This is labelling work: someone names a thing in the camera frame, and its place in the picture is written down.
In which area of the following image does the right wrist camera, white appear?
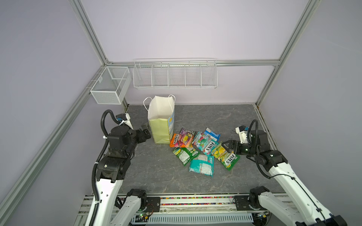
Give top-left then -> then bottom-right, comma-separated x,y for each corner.
235,126 -> 248,144

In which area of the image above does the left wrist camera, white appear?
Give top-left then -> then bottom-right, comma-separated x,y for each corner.
116,113 -> 133,130

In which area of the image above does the white wire basket, long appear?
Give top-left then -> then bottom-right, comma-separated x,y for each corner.
133,58 -> 218,89

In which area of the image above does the paper bag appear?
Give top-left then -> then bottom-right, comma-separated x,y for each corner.
143,94 -> 176,145

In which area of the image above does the white vented cable duct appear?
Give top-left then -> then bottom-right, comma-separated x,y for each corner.
146,213 -> 254,226

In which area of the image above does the yellow green Fox's bag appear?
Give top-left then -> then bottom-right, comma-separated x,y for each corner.
211,143 -> 240,171

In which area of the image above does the orange Fox's candy bag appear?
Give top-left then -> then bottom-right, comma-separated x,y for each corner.
169,133 -> 194,148

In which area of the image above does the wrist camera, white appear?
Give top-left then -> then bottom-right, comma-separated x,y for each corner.
235,126 -> 248,144
116,113 -> 133,130

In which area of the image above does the teal Fox's mint bag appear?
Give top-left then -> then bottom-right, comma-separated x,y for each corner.
192,131 -> 219,156

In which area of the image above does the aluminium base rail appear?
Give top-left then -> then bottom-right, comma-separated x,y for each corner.
74,192 -> 295,217

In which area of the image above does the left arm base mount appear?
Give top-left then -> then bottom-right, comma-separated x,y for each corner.
121,197 -> 161,213

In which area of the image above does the blue snack packet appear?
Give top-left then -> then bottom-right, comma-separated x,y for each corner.
204,128 -> 221,142

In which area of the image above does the teal white candy bag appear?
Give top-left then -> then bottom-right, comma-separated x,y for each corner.
189,154 -> 214,177

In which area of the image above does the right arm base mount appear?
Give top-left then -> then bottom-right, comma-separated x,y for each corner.
232,195 -> 266,211

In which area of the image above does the white mesh basket, small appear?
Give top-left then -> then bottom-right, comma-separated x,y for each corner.
90,66 -> 132,105

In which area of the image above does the purple M&M's packet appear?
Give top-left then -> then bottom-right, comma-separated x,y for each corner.
180,128 -> 196,136

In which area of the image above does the green snack bag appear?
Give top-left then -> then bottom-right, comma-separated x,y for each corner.
173,147 -> 199,166

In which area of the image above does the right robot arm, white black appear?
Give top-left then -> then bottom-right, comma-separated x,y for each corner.
222,119 -> 347,226

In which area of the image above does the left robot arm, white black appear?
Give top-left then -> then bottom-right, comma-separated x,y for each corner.
85,110 -> 151,226

